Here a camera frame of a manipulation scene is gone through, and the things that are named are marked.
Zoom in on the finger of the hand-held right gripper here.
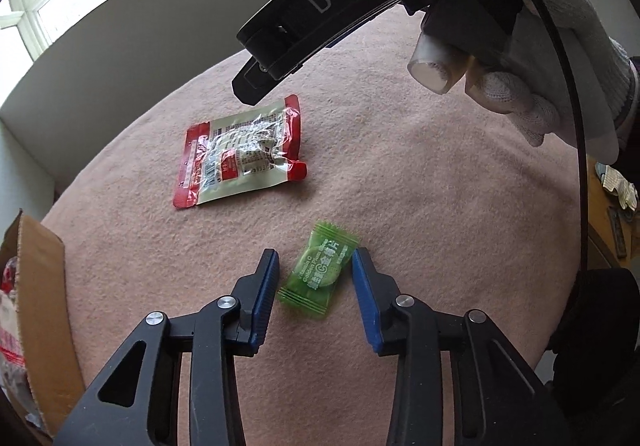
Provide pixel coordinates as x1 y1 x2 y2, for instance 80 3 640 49
232 57 301 106

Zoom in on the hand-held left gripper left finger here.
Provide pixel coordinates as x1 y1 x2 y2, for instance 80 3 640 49
52 249 280 446

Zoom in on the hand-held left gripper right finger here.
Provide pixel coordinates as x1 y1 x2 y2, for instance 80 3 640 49
351 247 573 446

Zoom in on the green candy packet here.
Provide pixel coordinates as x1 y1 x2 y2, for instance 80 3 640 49
276 220 360 319

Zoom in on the red white snack packet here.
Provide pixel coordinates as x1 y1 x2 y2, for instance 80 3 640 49
172 95 308 210
0 256 28 382

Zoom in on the brown cardboard box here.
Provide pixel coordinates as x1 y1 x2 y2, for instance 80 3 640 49
0 209 86 444

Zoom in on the person's right hand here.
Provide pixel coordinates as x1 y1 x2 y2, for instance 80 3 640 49
409 0 633 162

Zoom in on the pink blanket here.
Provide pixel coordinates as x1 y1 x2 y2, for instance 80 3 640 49
40 4 591 446

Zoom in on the wooden side table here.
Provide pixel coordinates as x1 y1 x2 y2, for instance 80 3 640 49
585 153 640 272

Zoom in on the dark flat bar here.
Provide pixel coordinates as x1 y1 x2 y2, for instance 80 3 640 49
607 206 628 259

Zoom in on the black cable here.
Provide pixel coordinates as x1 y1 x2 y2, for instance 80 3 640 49
520 0 588 272

